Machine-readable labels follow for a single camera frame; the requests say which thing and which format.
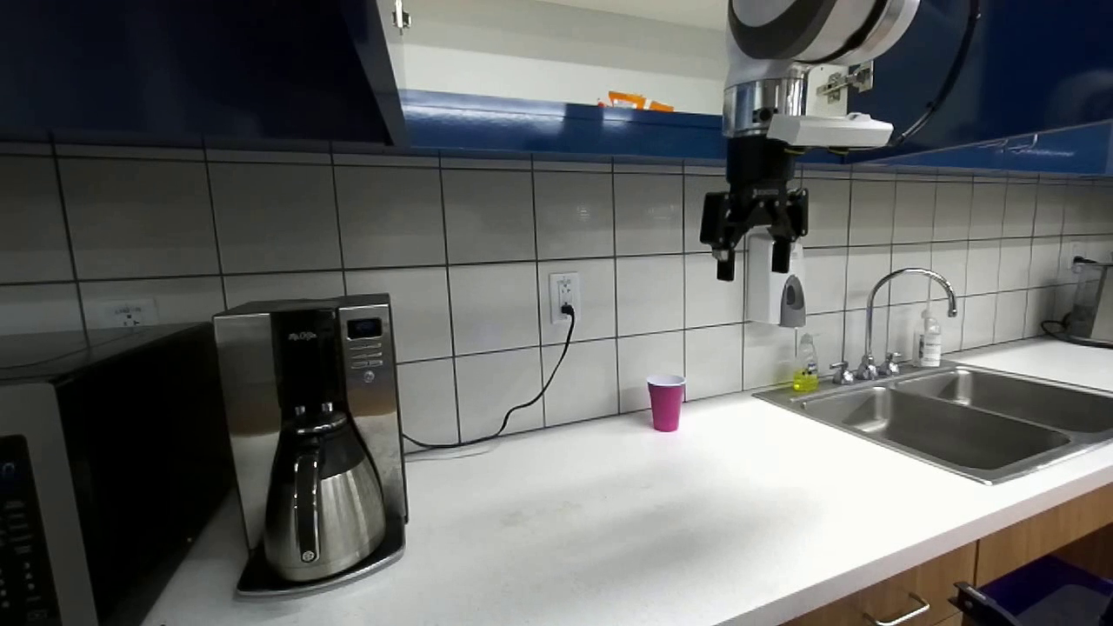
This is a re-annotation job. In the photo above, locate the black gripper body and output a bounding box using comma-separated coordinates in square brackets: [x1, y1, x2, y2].
[725, 132, 804, 232]

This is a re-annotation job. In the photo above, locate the orange Cheetos snack bag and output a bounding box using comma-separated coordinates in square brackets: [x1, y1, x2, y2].
[597, 88, 677, 119]

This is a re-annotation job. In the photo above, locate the wooden base cabinet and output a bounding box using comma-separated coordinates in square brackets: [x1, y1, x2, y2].
[786, 483, 1113, 626]

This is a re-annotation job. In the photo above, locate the chrome sink faucet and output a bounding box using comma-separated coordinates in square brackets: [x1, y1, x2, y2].
[829, 263, 964, 388]

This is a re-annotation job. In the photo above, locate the yellow dish soap bottle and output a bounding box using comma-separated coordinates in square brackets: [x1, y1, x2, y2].
[786, 327, 825, 400]

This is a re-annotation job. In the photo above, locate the pink plastic cup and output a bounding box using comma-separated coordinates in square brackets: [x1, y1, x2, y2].
[642, 373, 689, 435]

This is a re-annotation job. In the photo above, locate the white sink soap pump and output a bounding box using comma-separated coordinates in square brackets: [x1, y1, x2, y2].
[914, 305, 949, 373]

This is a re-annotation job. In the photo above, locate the stainless steel double sink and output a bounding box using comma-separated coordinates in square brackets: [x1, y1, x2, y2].
[760, 358, 1113, 488]

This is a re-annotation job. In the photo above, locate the grey countertop appliance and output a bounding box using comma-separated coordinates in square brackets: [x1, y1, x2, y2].
[1040, 255, 1113, 349]

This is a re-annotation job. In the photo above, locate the black steel coffee maker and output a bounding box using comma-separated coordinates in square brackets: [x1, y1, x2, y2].
[209, 293, 409, 600]

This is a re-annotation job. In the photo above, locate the blue plastic bin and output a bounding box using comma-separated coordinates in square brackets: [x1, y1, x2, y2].
[949, 552, 1113, 626]

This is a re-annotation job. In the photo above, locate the stainless steel coffee carafe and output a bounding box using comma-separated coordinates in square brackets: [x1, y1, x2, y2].
[258, 396, 392, 588]

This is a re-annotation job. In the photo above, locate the black steel microwave oven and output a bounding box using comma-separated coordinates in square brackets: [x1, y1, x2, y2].
[0, 322, 236, 626]

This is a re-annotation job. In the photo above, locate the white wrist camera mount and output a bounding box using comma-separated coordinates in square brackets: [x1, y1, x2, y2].
[736, 61, 896, 152]

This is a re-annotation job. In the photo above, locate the white wall soap dispenser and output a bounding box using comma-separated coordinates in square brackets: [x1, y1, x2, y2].
[740, 221, 814, 335]

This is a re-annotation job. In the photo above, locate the white wall power outlet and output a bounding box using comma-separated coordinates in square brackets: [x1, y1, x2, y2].
[546, 271, 583, 327]
[110, 298, 158, 336]

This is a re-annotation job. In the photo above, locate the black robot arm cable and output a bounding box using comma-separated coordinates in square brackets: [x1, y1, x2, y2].
[886, 0, 993, 152]

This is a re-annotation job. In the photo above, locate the black power cord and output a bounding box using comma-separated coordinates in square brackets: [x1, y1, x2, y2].
[400, 301, 580, 455]

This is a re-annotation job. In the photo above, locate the metal drawer handle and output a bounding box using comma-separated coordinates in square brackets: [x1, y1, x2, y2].
[862, 595, 936, 626]

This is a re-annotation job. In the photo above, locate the blue wall cabinet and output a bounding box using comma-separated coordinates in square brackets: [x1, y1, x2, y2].
[0, 0, 1113, 182]

